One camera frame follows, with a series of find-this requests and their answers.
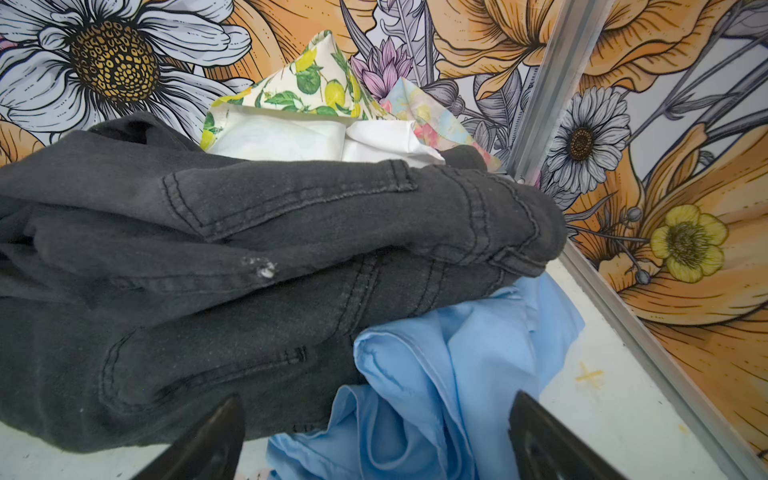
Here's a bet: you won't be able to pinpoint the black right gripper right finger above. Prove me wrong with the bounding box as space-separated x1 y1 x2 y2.
508 391 625 480

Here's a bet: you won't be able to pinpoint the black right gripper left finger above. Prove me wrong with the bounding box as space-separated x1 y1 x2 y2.
133 394 245 480

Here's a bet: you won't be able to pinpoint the light blue cloth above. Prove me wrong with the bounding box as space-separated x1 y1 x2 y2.
267 275 584 479

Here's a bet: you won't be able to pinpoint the pastel floral cloth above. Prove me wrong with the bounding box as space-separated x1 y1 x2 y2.
378 78 502 172

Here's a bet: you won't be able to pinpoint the lemon print cloth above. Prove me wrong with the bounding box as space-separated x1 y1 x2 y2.
200 31 444 168

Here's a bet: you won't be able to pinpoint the dark grey denim jeans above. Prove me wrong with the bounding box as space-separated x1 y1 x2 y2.
1 113 567 453

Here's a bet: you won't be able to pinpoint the aluminium base frame rail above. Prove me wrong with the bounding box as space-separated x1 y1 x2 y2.
561 242 767 479

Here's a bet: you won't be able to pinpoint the aluminium corner frame post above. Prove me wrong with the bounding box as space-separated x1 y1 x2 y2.
508 0 613 185

